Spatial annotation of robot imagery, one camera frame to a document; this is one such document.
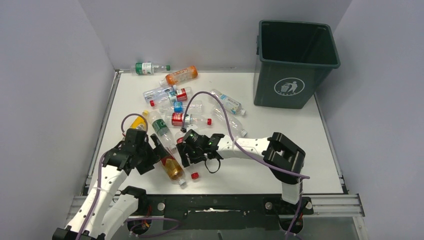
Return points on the dark green trash bin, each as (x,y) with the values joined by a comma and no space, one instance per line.
(293,59)

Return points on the short bottle red label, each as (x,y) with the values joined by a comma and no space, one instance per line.
(194,175)

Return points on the amber tea bottle red label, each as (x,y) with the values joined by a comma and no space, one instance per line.
(172,168)

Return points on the yellow juice bottle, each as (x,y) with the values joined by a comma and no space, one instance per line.
(140,122)

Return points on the clear bottle red label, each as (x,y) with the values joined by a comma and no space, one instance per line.
(178,119)

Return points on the clear bottle dark green label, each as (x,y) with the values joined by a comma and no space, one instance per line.
(162,130)

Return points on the crushed clear unlabelled bottle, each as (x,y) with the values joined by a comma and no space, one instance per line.
(235,126)

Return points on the orange drink bottle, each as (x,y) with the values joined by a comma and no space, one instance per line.
(179,77)

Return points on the clear bottle green cap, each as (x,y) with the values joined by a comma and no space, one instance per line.
(148,68)

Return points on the clear bottle blue stripe label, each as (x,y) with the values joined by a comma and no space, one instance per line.
(231,105)

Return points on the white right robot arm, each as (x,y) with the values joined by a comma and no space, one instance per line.
(282,156)

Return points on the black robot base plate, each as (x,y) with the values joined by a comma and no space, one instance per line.
(225,211)

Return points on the clear bottle blue cap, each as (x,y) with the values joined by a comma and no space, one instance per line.
(157,92)

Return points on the bottle red blue label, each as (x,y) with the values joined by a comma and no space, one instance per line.
(179,95)

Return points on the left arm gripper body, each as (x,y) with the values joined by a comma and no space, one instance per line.
(148,157)

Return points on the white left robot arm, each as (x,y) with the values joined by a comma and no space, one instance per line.
(106,185)

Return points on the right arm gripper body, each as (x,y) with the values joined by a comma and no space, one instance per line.
(195,155)

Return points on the clear bottle blue white label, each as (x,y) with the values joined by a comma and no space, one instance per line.
(196,107)

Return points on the aluminium table frame rail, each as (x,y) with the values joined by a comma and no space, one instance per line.
(324,205)

